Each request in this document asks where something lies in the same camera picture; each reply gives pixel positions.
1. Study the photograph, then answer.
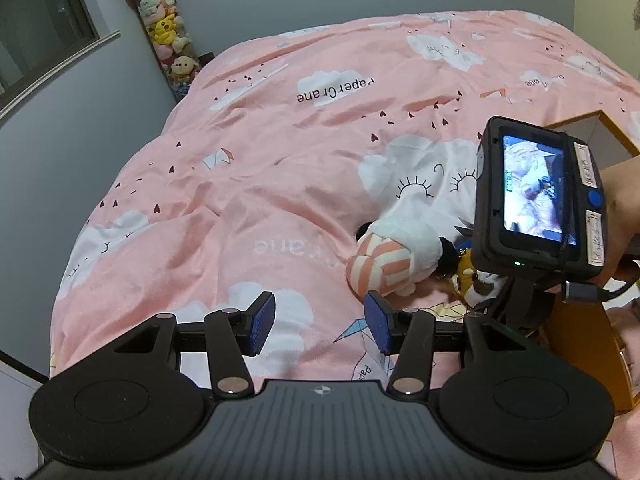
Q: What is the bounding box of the brown raccoon sailor plush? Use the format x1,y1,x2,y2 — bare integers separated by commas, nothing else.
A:
449,240,508,309

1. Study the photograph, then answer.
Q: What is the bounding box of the white popcorn plush toy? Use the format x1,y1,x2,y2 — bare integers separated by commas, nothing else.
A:
345,216,445,299

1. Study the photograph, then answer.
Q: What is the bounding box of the person right hand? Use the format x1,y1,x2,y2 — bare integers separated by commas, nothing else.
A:
594,157,640,286

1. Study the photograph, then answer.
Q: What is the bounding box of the pink patterned duvet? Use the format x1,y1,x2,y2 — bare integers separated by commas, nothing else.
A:
50,11,639,382

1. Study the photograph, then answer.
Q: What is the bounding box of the plush toy column organizer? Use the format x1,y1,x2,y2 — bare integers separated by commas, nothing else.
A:
127,0,201,101

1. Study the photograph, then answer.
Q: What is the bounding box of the black usb cable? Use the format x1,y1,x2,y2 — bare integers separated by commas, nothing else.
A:
564,271,640,304

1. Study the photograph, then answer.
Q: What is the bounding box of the camera display unit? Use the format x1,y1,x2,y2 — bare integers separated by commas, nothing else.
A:
472,116,606,281

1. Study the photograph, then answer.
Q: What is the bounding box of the window frame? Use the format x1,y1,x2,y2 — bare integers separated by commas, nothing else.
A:
1,0,120,122

